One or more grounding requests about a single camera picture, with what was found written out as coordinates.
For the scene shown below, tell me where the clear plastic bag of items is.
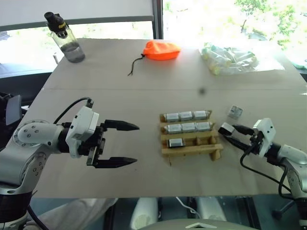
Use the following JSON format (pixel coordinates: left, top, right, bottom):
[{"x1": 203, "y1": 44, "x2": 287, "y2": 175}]
[{"x1": 199, "y1": 42, "x2": 285, "y2": 76}]

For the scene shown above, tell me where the grey blue panel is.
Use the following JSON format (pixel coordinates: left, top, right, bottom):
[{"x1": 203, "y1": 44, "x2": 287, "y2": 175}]
[{"x1": 5, "y1": 94, "x2": 23, "y2": 126}]

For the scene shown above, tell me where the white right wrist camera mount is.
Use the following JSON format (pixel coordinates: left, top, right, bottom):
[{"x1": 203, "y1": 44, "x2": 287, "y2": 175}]
[{"x1": 253, "y1": 118, "x2": 274, "y2": 158}]

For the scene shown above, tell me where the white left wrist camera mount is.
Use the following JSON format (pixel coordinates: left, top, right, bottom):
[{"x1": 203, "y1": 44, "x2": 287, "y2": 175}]
[{"x1": 65, "y1": 106, "x2": 100, "y2": 159}]

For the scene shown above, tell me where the thin white cable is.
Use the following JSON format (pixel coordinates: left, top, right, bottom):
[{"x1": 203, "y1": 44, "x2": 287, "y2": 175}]
[{"x1": 176, "y1": 196, "x2": 202, "y2": 218}]

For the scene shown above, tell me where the wooden battery tray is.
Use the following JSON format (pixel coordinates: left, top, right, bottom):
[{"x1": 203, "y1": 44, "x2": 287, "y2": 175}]
[{"x1": 159, "y1": 109, "x2": 224, "y2": 166}]

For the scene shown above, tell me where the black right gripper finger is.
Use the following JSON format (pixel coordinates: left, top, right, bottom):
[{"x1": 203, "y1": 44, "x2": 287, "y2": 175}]
[
  {"x1": 232, "y1": 124, "x2": 255, "y2": 136},
  {"x1": 223, "y1": 135, "x2": 253, "y2": 154}
]

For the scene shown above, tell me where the white robot leg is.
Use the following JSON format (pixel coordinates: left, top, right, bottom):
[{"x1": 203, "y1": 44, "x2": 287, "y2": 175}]
[
  {"x1": 130, "y1": 197, "x2": 159, "y2": 230},
  {"x1": 196, "y1": 196, "x2": 227, "y2": 222}
]

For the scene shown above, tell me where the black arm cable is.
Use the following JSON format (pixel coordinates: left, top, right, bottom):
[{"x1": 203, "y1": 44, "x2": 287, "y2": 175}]
[
  {"x1": 239, "y1": 141, "x2": 295, "y2": 201},
  {"x1": 53, "y1": 97, "x2": 94, "y2": 125}
]

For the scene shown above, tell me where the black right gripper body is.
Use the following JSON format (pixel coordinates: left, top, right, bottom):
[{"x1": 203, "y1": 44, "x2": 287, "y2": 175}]
[{"x1": 248, "y1": 130, "x2": 265, "y2": 154}]

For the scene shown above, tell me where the grey robot torso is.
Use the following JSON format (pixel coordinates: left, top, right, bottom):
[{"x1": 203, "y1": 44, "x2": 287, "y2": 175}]
[{"x1": 136, "y1": 217, "x2": 260, "y2": 230}]

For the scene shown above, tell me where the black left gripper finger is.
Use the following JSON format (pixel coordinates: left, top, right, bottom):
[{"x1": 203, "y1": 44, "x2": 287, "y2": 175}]
[
  {"x1": 103, "y1": 119, "x2": 140, "y2": 132},
  {"x1": 94, "y1": 157, "x2": 138, "y2": 169}
]

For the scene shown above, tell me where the grey cloth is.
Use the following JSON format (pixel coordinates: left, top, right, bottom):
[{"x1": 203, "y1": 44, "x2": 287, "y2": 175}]
[{"x1": 25, "y1": 198, "x2": 118, "y2": 230}]

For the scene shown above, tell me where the orange drawstring pouch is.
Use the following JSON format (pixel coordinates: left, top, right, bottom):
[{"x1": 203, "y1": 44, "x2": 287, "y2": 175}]
[{"x1": 142, "y1": 40, "x2": 181, "y2": 61}]

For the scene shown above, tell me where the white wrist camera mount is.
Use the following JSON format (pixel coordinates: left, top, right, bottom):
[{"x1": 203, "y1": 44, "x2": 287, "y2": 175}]
[
  {"x1": 65, "y1": 106, "x2": 100, "y2": 159},
  {"x1": 253, "y1": 118, "x2": 274, "y2": 158}
]

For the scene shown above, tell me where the white roller blind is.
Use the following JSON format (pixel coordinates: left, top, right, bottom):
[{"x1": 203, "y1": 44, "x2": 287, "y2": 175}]
[{"x1": 0, "y1": 0, "x2": 154, "y2": 32}]

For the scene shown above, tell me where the dark pouch drawstring cord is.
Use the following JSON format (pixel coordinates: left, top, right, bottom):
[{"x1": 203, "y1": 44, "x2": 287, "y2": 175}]
[{"x1": 128, "y1": 54, "x2": 146, "y2": 77}]

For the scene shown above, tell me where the clear black-capped water bottle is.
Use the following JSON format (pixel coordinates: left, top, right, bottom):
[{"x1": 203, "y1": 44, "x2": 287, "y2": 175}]
[{"x1": 44, "y1": 11, "x2": 86, "y2": 64}]

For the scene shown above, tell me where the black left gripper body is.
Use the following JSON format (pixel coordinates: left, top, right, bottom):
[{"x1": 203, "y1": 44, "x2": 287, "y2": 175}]
[{"x1": 78, "y1": 122, "x2": 107, "y2": 169}]

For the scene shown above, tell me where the dark window frame post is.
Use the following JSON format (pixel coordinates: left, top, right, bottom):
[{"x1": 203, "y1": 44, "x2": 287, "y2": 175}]
[{"x1": 152, "y1": 0, "x2": 165, "y2": 40}]

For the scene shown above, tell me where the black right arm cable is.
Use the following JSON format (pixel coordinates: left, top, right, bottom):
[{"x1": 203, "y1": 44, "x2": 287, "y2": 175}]
[{"x1": 239, "y1": 141, "x2": 295, "y2": 201}]

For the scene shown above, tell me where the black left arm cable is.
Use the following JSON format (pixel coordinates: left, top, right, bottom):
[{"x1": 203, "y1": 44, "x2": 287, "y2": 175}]
[{"x1": 53, "y1": 97, "x2": 94, "y2": 125}]

